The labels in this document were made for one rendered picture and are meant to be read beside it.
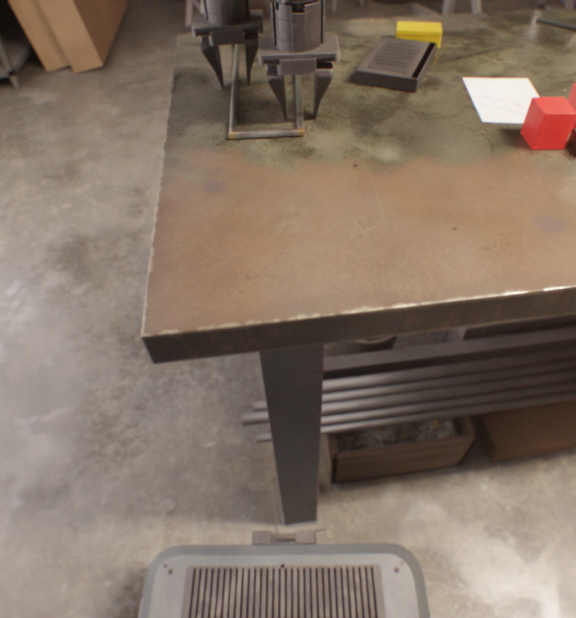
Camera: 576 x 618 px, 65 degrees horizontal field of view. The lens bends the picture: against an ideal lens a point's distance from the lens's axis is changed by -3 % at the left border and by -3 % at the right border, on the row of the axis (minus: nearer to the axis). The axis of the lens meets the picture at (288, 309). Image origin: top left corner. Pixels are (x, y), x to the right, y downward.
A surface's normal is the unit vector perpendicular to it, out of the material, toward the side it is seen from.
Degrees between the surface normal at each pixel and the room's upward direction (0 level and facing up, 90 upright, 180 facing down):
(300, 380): 90
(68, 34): 89
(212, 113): 0
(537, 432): 3
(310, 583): 0
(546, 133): 90
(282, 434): 90
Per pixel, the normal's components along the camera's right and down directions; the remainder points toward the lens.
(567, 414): -0.01, -0.62
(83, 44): 0.10, 0.75
